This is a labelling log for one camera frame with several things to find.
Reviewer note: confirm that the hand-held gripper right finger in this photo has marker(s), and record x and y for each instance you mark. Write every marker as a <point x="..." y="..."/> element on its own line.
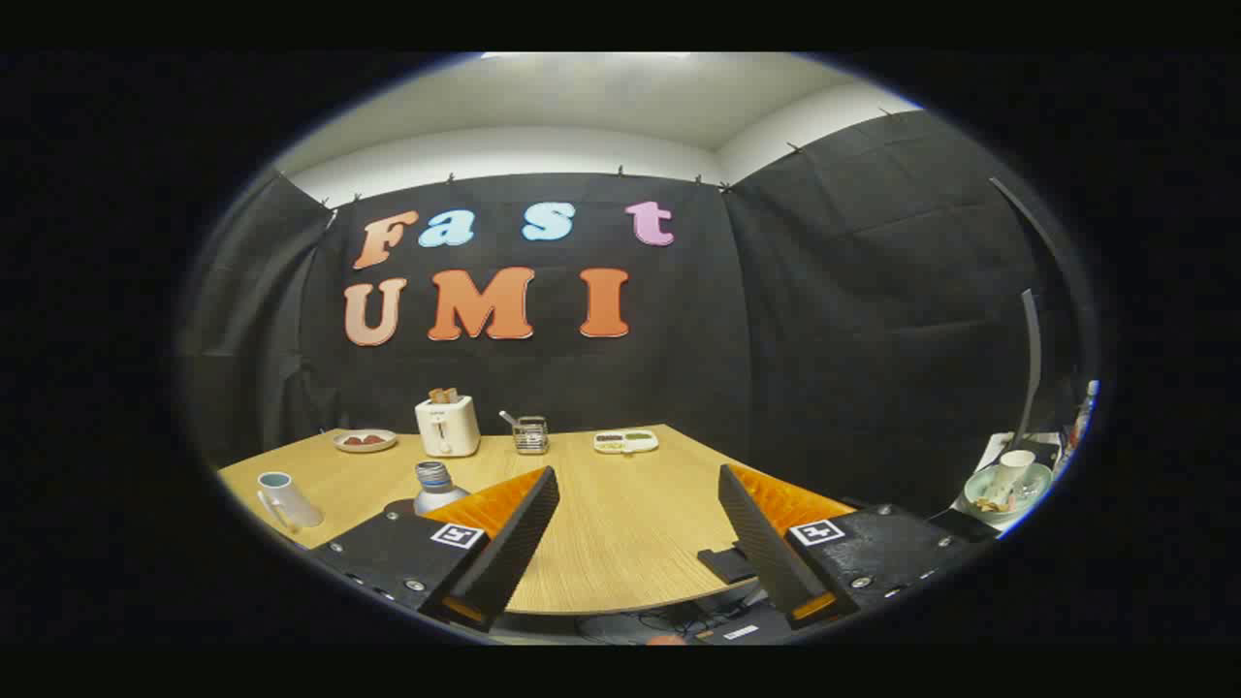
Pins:
<point x="766" y="553"/>

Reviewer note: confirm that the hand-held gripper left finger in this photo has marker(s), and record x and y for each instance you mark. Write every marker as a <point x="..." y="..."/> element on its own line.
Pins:
<point x="504" y="553"/>

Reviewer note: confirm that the silver juice bottle red label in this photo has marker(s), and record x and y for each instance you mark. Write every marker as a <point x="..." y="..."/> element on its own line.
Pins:
<point x="436" y="492"/>

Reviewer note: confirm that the white paper cup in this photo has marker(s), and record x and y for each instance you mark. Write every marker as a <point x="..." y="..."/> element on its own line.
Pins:
<point x="1014" y="470"/>

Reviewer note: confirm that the flat black device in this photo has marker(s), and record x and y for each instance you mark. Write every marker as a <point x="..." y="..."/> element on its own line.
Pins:
<point x="725" y="564"/>

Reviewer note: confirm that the wooden table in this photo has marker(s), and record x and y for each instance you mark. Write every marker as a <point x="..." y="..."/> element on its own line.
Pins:
<point x="620" y="523"/>

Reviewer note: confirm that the white toaster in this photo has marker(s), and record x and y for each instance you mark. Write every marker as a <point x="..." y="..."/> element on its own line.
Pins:
<point x="448" y="428"/>

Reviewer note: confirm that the white divided snack tray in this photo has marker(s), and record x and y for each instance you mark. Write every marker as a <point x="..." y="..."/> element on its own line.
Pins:
<point x="626" y="442"/>

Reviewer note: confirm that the small white plate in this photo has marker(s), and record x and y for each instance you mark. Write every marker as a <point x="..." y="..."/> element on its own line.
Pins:
<point x="365" y="445"/>

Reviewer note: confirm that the red food pieces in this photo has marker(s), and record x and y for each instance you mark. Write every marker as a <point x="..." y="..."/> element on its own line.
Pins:
<point x="364" y="440"/>

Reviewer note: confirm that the black backdrop cloth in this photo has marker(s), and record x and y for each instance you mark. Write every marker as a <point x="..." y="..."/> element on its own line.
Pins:
<point x="824" y="339"/>

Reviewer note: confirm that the pale green bowl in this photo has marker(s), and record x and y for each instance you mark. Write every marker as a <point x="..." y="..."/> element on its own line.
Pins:
<point x="981" y="485"/>

